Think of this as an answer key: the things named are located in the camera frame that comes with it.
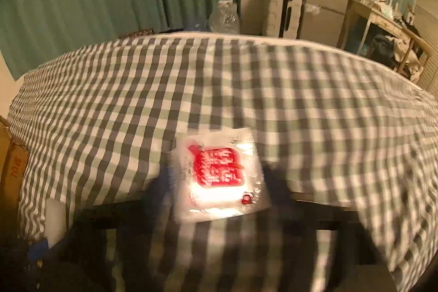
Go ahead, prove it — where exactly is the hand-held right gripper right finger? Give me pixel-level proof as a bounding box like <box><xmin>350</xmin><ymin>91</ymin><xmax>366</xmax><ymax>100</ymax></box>
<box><xmin>265</xmin><ymin>169</ymin><xmax>394</xmax><ymax>292</ymax></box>

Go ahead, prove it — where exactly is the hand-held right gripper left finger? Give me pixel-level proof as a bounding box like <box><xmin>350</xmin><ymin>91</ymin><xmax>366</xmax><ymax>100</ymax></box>
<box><xmin>51</xmin><ymin>169</ymin><xmax>173</xmax><ymax>292</ymax></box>

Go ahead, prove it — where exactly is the white packet with red label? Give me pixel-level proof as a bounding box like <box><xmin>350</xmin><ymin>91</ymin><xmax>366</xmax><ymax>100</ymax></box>
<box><xmin>169</xmin><ymin>128</ymin><xmax>272</xmax><ymax>222</ymax></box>

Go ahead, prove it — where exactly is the brown cardboard box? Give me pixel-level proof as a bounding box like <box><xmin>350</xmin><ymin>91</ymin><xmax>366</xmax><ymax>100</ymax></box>
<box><xmin>0</xmin><ymin>116</ymin><xmax>31</xmax><ymax>227</ymax></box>

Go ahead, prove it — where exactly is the checkered bed sheet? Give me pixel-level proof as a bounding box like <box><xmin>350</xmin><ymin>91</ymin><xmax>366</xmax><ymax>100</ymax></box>
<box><xmin>7</xmin><ymin>32</ymin><xmax>438</xmax><ymax>292</ymax></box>

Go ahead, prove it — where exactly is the white flat object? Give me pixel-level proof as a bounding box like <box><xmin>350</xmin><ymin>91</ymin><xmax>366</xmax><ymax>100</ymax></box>
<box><xmin>44</xmin><ymin>198</ymin><xmax>69</xmax><ymax>246</ymax></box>

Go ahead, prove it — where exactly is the white suitcase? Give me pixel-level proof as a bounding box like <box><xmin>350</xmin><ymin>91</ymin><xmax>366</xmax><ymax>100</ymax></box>
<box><xmin>262</xmin><ymin>0</ymin><xmax>305</xmax><ymax>39</ymax></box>

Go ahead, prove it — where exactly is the pile of clothes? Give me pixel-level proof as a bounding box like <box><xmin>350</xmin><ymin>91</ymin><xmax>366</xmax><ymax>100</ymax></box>
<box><xmin>371</xmin><ymin>34</ymin><xmax>428</xmax><ymax>80</ymax></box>

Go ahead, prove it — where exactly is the grey small fridge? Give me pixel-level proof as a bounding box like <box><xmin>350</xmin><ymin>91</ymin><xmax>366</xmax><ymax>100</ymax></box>
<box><xmin>298</xmin><ymin>0</ymin><xmax>353</xmax><ymax>48</ymax></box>

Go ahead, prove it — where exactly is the wooden desk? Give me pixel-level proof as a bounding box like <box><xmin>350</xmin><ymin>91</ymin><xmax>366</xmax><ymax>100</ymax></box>
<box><xmin>337</xmin><ymin>0</ymin><xmax>433</xmax><ymax>77</ymax></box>

